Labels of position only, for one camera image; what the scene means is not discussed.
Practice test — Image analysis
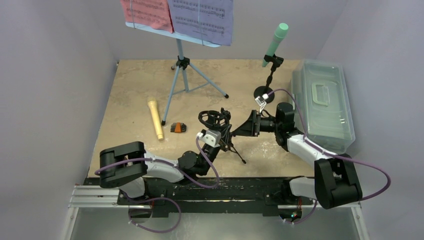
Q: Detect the black tripod mic stand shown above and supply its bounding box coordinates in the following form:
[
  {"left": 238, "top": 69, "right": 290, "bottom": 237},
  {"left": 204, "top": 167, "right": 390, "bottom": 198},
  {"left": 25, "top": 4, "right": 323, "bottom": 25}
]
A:
[{"left": 198, "top": 107, "right": 247, "bottom": 164}]

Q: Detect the beige microphone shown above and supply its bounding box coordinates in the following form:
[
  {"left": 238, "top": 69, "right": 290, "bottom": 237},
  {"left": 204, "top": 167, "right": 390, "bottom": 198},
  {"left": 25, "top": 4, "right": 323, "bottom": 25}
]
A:
[{"left": 147, "top": 97, "right": 164, "bottom": 141}]

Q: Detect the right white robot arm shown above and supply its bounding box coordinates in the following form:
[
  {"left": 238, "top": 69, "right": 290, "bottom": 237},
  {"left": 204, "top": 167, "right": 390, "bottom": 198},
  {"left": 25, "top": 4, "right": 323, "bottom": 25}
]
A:
[{"left": 231, "top": 102, "right": 363, "bottom": 209}]

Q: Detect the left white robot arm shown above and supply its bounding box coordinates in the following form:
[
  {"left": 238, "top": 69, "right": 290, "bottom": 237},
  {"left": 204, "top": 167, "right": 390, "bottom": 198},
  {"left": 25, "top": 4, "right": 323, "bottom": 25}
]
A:
[{"left": 94, "top": 141, "right": 221, "bottom": 205}]

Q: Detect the black round-base mic stand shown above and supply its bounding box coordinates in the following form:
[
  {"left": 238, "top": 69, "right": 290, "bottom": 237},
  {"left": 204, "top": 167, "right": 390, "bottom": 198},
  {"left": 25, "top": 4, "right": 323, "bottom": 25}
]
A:
[{"left": 253, "top": 54, "right": 285, "bottom": 98}]

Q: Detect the orange hex key set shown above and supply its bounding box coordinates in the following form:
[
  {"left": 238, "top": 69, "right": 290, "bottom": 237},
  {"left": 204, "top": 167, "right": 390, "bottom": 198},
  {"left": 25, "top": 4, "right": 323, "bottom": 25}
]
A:
[{"left": 170, "top": 122, "right": 187, "bottom": 133}]

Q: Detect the clear plastic storage box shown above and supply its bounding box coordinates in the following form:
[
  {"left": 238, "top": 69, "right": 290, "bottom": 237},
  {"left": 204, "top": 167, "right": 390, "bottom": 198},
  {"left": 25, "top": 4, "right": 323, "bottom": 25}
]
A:
[{"left": 289, "top": 59, "right": 356, "bottom": 154}]

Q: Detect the blue music stand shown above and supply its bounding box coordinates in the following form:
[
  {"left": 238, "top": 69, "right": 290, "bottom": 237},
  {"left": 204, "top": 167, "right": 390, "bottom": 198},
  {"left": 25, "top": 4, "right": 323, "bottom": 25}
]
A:
[{"left": 125, "top": 22, "right": 229, "bottom": 126}]

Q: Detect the green microphone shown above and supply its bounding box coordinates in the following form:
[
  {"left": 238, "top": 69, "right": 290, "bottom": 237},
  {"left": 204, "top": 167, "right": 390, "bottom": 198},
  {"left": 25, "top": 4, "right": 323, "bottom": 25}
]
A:
[{"left": 265, "top": 23, "right": 289, "bottom": 57}]

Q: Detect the purple sheet music page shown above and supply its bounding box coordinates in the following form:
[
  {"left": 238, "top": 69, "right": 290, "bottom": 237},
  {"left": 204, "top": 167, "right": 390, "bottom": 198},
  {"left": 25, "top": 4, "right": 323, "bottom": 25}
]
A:
[{"left": 168, "top": 0, "right": 234, "bottom": 46}]

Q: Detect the red sheet music page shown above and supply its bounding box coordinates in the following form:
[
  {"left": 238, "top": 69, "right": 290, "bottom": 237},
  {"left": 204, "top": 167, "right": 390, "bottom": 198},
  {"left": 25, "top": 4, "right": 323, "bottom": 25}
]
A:
[{"left": 120, "top": 0, "right": 174, "bottom": 34}]

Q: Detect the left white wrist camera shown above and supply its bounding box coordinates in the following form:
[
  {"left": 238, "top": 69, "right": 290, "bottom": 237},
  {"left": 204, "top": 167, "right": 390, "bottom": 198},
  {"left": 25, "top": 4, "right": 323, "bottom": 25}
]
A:
[{"left": 196, "top": 129, "right": 221, "bottom": 148}]

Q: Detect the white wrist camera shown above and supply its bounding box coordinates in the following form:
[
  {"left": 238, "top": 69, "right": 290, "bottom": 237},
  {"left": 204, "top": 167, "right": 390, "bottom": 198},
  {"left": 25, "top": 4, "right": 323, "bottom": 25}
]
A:
[
  {"left": 196, "top": 129, "right": 221, "bottom": 148},
  {"left": 255, "top": 93, "right": 269, "bottom": 114}
]

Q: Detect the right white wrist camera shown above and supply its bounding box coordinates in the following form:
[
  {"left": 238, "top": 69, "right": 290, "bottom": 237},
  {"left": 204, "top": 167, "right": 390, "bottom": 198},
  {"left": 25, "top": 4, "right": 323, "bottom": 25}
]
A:
[{"left": 255, "top": 93, "right": 269, "bottom": 114}]

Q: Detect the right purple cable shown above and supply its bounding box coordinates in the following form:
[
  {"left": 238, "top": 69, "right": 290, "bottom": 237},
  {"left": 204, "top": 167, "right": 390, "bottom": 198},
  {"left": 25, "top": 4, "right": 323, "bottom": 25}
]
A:
[{"left": 264, "top": 88, "right": 392, "bottom": 226}]

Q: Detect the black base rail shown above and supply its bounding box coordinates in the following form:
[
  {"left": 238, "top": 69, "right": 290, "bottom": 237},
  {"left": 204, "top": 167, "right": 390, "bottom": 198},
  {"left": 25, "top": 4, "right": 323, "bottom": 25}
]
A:
[{"left": 69, "top": 177, "right": 314, "bottom": 218}]

